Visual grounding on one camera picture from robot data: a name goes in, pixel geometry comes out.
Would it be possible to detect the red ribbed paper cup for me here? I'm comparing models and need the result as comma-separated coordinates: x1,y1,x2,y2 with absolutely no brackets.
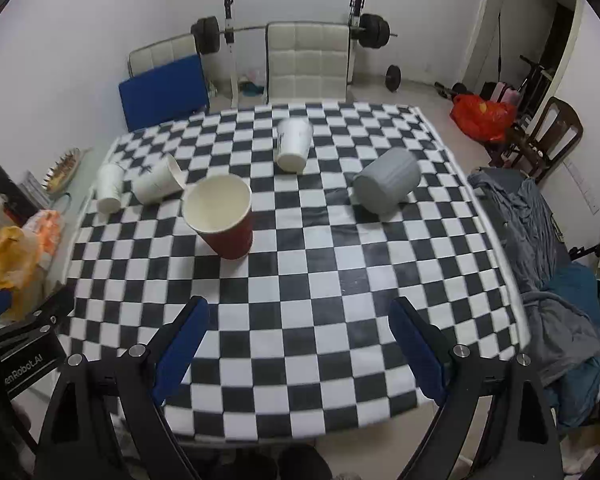
182,174,253,260

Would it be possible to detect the white paper cup lying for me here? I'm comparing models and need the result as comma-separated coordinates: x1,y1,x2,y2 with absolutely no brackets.
132,154,186,205

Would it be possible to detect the grey plastic cup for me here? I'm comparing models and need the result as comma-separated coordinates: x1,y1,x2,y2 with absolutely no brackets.
352,148,422,214

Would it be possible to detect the white paper cup far left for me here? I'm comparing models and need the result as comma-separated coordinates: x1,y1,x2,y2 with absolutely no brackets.
96,164,124,214

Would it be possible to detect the white paper cup centre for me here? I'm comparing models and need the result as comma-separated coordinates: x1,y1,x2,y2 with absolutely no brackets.
274,117,313,174

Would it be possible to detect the grey clothes pile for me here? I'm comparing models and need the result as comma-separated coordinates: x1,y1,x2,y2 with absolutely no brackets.
468,168,575,386

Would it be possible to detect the orange snack packet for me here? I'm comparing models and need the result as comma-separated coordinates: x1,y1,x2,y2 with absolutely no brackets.
22,209,65,259

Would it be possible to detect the teal blanket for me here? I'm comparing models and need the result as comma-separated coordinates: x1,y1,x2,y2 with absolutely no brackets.
544,262,600,436

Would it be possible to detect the dark bottle box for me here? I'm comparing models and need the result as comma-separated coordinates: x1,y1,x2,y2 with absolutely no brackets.
0,165,38,228

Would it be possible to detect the black white checkered tablecloth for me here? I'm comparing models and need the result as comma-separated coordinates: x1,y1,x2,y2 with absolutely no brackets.
59,103,520,442

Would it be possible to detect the patterned snack plate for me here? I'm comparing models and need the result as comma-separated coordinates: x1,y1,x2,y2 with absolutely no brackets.
42,148,83,197

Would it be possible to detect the dark wooden chair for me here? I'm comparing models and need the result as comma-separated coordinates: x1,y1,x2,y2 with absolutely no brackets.
489,96,584,184

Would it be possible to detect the red orange plastic bag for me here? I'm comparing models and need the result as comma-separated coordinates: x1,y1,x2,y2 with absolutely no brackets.
450,94,517,144

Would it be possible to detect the pink suitcase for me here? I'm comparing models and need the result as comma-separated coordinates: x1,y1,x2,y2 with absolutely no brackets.
480,81,521,106

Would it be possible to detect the small barbell on floor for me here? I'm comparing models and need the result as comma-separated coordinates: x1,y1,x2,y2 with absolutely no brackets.
384,64,471,101

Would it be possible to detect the white quilted chair left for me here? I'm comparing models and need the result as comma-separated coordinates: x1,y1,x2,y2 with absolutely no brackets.
128,34,197,77

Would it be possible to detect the white quilted chair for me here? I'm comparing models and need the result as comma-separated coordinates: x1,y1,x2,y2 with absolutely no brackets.
265,43,349,104
128,34,197,77

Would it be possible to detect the white quilted chair centre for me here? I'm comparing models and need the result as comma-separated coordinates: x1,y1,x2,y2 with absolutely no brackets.
265,43,349,104

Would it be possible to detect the barbell with black plates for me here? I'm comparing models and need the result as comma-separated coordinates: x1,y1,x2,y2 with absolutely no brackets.
190,13,396,55

